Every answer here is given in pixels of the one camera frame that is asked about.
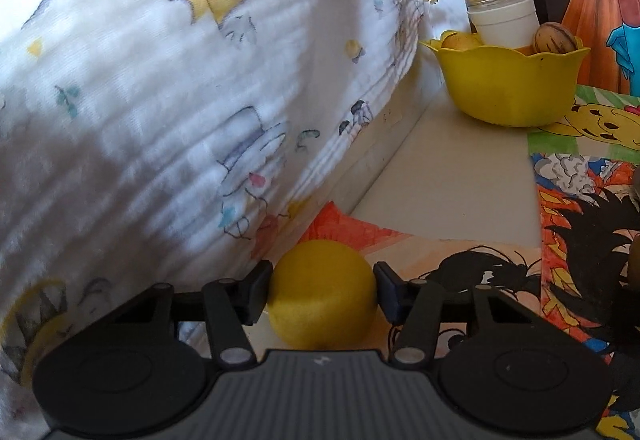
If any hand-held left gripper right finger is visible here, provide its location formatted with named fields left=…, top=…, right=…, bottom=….
left=372, top=261, right=538, bottom=366

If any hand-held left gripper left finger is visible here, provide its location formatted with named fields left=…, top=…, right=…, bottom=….
left=116, top=261, right=275, bottom=367

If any round yellow fruit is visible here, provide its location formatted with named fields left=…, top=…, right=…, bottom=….
left=266, top=241, right=378, bottom=350

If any orange sun drawing sheet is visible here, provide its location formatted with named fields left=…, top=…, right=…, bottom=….
left=295, top=201, right=546, bottom=361

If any spiky hair cartoon drawing sheet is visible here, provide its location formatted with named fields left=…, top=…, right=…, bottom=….
left=530, top=152, right=640, bottom=440

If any white printed blanket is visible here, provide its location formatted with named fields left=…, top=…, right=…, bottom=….
left=0, top=0, right=426, bottom=440

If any yellow scalloped bowl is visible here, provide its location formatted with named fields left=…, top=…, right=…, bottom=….
left=419, top=34, right=592, bottom=127

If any pale yellow fruit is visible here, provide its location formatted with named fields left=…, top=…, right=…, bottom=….
left=441, top=32, right=483, bottom=51

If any yellow character drawing sheet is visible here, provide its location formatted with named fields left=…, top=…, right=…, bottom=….
left=525, top=84, right=640, bottom=158

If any white plastic jar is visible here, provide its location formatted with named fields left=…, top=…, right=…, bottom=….
left=466, top=0, right=541, bottom=48

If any striped pepino melon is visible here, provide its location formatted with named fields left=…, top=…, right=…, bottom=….
left=532, top=22, right=578, bottom=54

